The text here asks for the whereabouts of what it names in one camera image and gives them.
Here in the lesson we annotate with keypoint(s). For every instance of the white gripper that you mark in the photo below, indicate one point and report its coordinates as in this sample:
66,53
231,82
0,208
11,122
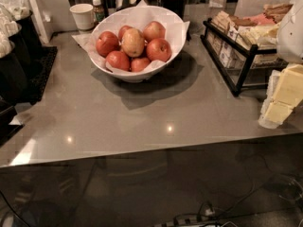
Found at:
291,35

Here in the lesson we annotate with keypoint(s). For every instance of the white paper bowl liner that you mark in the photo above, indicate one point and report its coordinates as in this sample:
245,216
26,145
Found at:
139,18

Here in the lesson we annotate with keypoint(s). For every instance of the red apple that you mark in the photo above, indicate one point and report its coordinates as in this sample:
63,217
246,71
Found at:
122,30
158,50
106,43
153,30
139,64
118,60

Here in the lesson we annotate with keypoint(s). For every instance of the red apple back right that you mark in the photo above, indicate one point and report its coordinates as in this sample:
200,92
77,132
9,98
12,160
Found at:
153,30

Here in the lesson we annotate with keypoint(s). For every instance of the red apple front centre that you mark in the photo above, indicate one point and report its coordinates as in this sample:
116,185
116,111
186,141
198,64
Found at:
139,64

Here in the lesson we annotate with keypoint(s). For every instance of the yellowish apple centre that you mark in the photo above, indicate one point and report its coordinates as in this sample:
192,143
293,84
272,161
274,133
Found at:
133,42

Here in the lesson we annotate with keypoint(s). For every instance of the white ceramic bowl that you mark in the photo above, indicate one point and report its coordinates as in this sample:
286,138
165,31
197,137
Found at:
135,74

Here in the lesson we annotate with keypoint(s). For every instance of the red apple front left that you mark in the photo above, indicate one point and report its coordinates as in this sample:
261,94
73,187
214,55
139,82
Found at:
118,60

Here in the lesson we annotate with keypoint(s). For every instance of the small brown sauce bottle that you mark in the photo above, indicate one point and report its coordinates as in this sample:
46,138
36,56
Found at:
98,10

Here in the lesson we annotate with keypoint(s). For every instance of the white paper cup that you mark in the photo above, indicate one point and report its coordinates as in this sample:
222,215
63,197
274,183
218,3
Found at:
83,16

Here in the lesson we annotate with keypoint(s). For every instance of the black rubber mat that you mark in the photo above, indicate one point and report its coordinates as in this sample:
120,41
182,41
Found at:
43,63

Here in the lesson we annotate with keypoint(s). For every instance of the white napkin dispenser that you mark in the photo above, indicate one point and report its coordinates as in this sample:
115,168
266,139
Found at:
43,20

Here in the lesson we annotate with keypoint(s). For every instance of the black container with packets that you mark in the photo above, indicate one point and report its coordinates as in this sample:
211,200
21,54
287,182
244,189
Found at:
19,44

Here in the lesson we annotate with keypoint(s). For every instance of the black wire condiment rack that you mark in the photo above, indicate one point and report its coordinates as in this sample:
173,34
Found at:
249,76

